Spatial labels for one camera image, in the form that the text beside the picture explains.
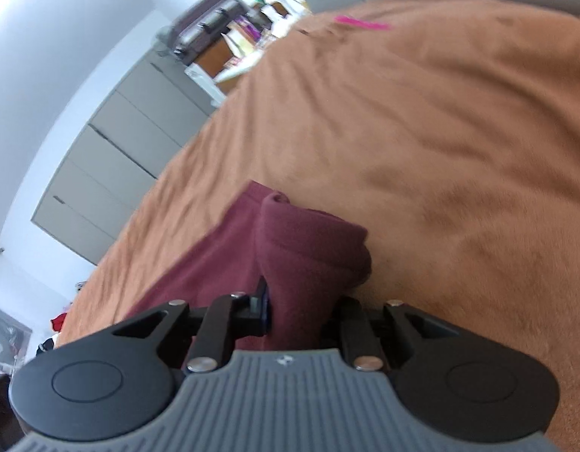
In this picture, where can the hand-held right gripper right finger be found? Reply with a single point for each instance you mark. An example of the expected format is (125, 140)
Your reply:
(353, 325)

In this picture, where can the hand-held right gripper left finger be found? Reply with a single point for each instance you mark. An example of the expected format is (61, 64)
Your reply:
(224, 325)

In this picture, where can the maroon pants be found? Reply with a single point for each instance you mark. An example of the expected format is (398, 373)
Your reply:
(308, 263)

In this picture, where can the red cloth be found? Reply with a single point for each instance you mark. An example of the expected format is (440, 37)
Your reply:
(59, 322)

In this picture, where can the orange bed sheet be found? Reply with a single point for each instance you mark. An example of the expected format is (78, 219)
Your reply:
(436, 150)

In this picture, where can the beige built-in wardrobe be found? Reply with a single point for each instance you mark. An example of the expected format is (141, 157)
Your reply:
(120, 150)

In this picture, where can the grey printed curtain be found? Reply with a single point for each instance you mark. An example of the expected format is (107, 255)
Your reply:
(5, 334)

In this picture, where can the wooden desk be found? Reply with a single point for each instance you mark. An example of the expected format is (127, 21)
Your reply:
(214, 59)

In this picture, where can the dark purple suitcase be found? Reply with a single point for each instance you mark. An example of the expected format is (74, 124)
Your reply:
(205, 21)

